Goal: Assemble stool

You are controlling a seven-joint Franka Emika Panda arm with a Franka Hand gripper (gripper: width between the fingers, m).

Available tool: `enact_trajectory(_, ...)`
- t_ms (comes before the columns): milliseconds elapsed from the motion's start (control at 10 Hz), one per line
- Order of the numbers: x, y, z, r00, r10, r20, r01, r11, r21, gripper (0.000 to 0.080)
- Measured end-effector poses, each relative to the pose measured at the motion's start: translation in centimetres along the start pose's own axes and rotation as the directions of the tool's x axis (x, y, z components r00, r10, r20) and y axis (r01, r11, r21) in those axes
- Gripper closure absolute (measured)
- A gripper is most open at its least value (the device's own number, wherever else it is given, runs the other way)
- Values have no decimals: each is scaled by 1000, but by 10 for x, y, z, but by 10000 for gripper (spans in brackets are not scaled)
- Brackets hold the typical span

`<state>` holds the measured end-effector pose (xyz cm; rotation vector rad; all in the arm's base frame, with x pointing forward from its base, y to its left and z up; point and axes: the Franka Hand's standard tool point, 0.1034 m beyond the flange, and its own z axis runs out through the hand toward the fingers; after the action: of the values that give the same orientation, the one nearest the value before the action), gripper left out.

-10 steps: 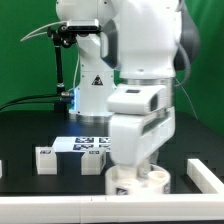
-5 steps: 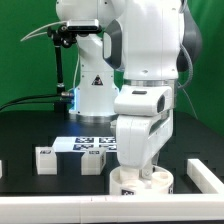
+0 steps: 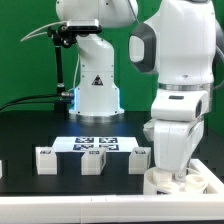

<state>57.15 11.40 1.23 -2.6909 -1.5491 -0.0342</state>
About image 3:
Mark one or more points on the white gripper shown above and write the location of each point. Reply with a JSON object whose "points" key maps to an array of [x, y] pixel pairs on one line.
{"points": [[176, 127]]}

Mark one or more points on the white round stool seat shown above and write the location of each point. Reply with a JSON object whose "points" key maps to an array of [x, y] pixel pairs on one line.
{"points": [[157, 181]]}

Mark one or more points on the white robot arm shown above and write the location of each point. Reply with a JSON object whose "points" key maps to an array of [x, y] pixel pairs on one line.
{"points": [[178, 43]]}

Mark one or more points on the white L-shaped fence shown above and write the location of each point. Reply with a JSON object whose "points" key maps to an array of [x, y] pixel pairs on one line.
{"points": [[117, 209]]}

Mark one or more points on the white fiducial marker sheet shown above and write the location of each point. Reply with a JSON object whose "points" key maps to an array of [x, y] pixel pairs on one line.
{"points": [[78, 144]]}

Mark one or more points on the white block at left edge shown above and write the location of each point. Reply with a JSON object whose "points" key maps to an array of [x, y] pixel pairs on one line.
{"points": [[1, 172]]}

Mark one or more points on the black camera on stand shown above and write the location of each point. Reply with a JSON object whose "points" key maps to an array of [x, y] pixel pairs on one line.
{"points": [[84, 26]]}

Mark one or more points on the black camera stand pole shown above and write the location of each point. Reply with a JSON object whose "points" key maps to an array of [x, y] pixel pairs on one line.
{"points": [[54, 35]]}

